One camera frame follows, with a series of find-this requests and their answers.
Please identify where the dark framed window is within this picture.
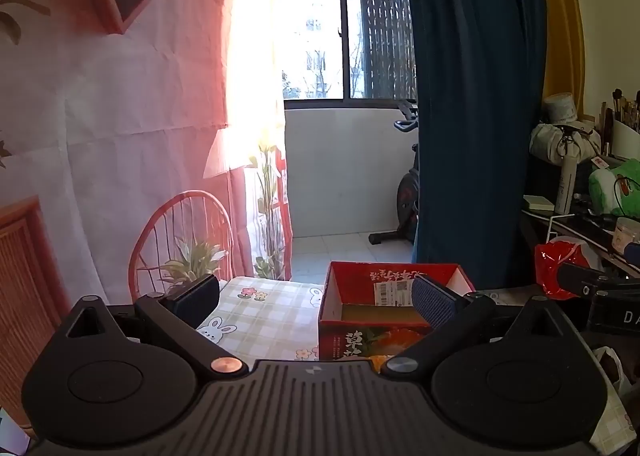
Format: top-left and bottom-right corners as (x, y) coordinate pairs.
(279, 0), (418, 102)

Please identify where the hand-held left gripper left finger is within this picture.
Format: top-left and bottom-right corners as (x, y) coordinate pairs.
(62, 274), (249, 378)

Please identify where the bunch of brushes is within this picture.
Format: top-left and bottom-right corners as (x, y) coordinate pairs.
(598, 88), (640, 157)

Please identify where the white spray bottle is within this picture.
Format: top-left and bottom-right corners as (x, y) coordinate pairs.
(554, 153), (578, 216)

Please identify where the yellow curtain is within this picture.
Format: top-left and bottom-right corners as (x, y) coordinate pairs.
(535, 0), (586, 112)

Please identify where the clear lidded jar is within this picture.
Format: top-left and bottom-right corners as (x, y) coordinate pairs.
(612, 217), (640, 254)

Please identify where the red wire chair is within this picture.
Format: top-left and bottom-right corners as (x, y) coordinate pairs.
(0, 0), (293, 429)

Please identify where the black exercise bike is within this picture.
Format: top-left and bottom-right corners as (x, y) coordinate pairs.
(369, 100), (421, 246)

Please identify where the pale flat box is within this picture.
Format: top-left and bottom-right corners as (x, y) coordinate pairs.
(522, 195), (556, 213)

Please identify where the beige cloth bag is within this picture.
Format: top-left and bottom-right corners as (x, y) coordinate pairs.
(529, 120), (602, 167)

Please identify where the dark side shelf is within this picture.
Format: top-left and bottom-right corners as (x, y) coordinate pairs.
(520, 196), (640, 279)

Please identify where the white brush holder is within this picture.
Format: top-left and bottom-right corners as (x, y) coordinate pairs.
(611, 120), (640, 160)

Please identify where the blue curtain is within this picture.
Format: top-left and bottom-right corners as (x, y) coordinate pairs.
(398, 0), (546, 293)

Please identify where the red plastic bag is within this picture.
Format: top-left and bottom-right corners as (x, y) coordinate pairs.
(534, 236), (597, 299)

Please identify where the white plastic bag with handles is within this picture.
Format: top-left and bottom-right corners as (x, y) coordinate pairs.
(592, 346), (632, 399)

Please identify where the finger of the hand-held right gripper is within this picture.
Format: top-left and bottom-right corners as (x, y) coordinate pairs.
(556, 262), (640, 298)

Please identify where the red strawberry cardboard box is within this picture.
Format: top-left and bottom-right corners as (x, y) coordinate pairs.
(318, 261), (476, 363)

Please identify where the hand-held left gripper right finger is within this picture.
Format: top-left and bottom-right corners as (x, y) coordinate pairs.
(381, 275), (576, 378)

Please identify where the green plush toy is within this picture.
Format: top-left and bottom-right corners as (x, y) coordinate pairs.
(588, 158), (640, 217)

